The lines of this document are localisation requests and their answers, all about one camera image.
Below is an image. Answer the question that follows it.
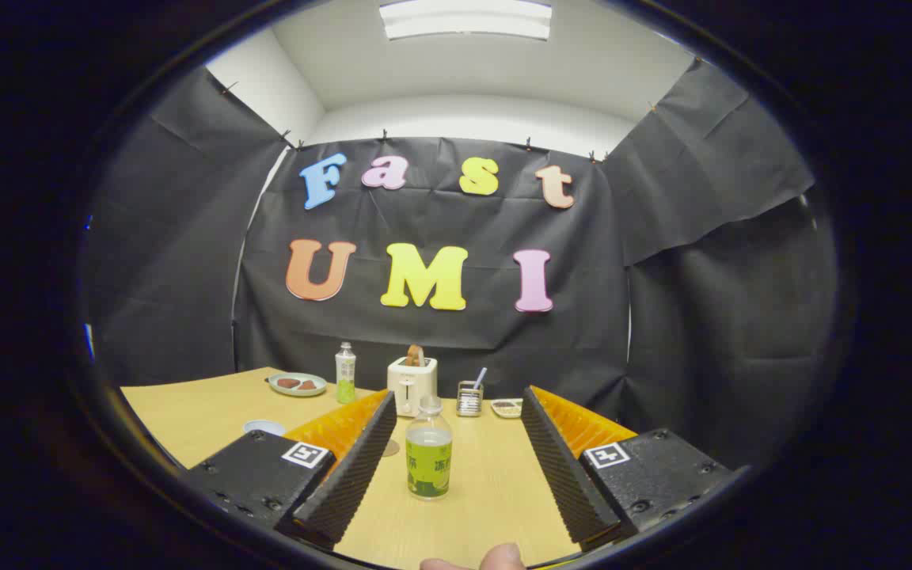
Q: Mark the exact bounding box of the white capped green bottle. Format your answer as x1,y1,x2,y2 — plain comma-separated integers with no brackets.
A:
335,342,357,405

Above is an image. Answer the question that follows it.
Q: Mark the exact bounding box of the pale green plate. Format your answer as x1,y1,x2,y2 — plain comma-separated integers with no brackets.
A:
268,373,328,397

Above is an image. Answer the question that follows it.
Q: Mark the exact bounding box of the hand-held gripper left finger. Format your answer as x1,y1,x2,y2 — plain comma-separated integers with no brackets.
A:
184,389,398,552

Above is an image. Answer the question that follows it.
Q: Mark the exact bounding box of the green label juice bottle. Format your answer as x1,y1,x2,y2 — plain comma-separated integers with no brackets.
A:
405,395,454,500

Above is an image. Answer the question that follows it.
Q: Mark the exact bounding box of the metal utensil holder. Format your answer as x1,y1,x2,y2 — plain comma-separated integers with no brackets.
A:
456,381,485,418

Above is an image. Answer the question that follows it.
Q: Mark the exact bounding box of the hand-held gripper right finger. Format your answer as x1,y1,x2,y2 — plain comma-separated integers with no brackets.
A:
521,386,734,553

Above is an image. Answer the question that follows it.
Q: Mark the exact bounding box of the wooden table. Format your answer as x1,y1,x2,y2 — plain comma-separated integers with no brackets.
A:
120,367,639,569

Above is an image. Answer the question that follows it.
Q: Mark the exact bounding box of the white toaster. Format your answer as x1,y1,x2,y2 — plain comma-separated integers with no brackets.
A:
387,356,439,418

